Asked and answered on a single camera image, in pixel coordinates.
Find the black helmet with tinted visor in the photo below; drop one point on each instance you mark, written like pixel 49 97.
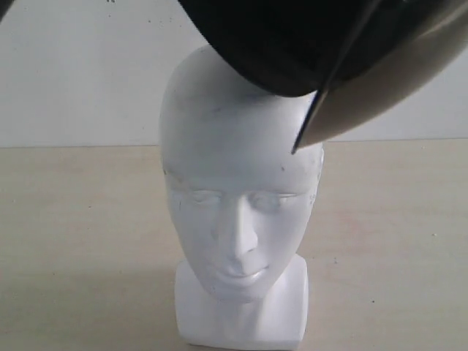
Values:
pixel 357 59

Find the white mannequin head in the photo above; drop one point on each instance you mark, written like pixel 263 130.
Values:
pixel 240 201

